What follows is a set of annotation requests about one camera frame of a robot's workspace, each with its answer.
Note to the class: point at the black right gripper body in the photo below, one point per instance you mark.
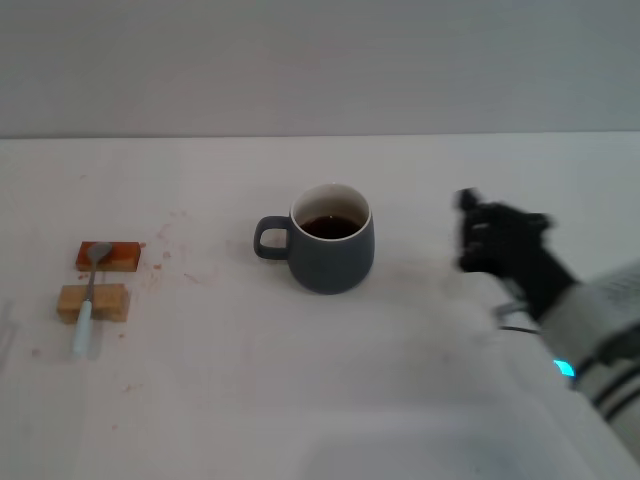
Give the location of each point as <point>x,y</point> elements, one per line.
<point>525,255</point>

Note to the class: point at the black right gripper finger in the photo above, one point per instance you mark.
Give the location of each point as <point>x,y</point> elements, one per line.
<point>477,257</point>
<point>475,210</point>

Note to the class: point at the grey ceramic cup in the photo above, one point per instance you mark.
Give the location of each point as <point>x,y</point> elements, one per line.
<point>330,265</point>

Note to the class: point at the dark coffee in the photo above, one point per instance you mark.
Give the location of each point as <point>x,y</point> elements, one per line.
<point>330,227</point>

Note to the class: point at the reddish brown wooden block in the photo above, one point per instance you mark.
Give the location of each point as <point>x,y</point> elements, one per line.
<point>122,255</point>

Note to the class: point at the light tan wooden block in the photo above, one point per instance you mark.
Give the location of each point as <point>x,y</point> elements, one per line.
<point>112,300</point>

